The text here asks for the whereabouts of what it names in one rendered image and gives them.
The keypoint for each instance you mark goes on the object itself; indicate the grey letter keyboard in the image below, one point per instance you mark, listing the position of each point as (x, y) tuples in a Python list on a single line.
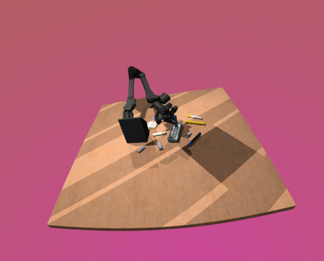
[(175, 132)]

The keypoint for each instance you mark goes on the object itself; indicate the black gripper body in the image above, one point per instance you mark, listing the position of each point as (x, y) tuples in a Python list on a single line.
[(162, 116)]

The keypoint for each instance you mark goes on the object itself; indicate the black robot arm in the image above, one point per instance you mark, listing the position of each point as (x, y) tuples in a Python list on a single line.
[(154, 100)]

